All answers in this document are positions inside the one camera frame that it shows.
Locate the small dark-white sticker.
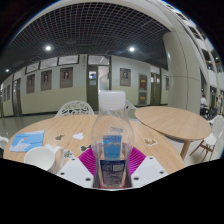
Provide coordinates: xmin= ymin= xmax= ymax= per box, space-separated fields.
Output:
xmin=79 ymin=144 xmax=92 ymax=153

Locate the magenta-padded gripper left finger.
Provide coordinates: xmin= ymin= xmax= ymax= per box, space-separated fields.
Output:
xmin=56 ymin=148 xmax=97 ymax=189

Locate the blue printed paper sheet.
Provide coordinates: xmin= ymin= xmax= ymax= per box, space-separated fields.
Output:
xmin=9 ymin=129 xmax=45 ymax=153

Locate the white lattice-back chair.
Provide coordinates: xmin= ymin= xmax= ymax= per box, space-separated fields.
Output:
xmin=54 ymin=100 xmax=95 ymax=118
xmin=124 ymin=99 xmax=138 ymax=112

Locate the clear plastic water bottle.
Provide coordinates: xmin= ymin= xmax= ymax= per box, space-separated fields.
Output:
xmin=90 ymin=90 xmax=135 ymax=190

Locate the round ceiling lights group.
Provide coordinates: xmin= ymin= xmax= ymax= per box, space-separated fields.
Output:
xmin=4 ymin=44 xmax=136 ymax=74

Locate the person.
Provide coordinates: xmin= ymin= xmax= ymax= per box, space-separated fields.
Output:
xmin=199 ymin=94 xmax=210 ymax=116

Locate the white mug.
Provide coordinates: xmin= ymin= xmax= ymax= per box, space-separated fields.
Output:
xmin=23 ymin=145 xmax=65 ymax=174

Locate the white sticker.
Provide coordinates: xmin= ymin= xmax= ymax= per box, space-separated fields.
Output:
xmin=72 ymin=132 xmax=85 ymax=141

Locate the framed wall portraits group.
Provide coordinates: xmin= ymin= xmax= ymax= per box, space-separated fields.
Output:
xmin=4 ymin=66 xmax=170 ymax=96

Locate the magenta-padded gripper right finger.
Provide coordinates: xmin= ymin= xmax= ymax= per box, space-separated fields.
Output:
xmin=128 ymin=147 xmax=169 ymax=188

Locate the dark green door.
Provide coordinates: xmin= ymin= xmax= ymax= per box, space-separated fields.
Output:
xmin=86 ymin=65 xmax=100 ymax=111

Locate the pale outlined sticker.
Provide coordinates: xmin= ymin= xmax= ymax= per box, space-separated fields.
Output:
xmin=143 ymin=137 xmax=159 ymax=147

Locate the round wooden side table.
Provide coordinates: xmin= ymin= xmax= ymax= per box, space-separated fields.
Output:
xmin=134 ymin=105 xmax=213 ymax=160

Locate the round patterned sticker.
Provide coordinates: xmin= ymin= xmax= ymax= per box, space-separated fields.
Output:
xmin=63 ymin=149 xmax=75 ymax=160

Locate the white plastic chair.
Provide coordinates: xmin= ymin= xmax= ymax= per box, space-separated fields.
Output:
xmin=0 ymin=135 xmax=9 ymax=158

